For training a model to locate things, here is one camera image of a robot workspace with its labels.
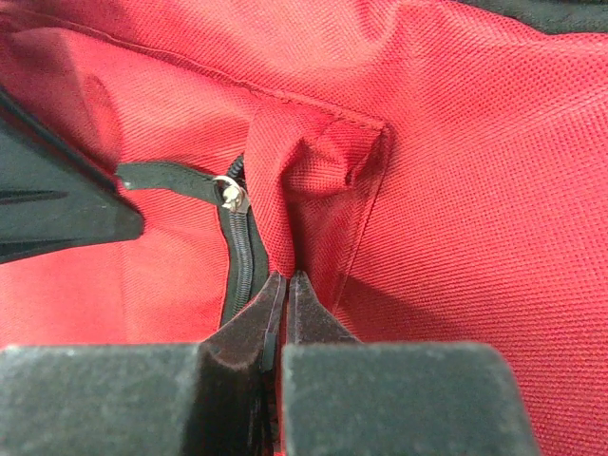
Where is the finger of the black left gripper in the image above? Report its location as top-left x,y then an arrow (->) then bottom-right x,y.
1,93 -> 143,262

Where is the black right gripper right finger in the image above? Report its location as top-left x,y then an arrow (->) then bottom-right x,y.
282,270 -> 362,456

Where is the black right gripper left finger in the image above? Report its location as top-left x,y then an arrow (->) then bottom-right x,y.
184,273 -> 287,455

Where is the red student backpack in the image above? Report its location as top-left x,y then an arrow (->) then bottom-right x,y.
1,1 -> 607,455

